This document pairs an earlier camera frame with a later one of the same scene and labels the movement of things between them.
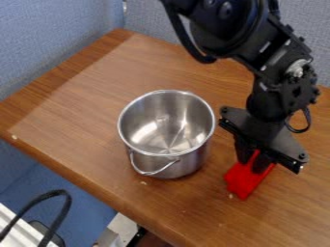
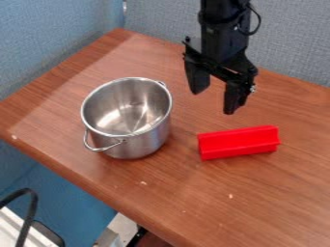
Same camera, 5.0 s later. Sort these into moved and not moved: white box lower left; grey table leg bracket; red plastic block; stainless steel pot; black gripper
Moved: black gripper; stainless steel pot; red plastic block
Not moved: white box lower left; grey table leg bracket
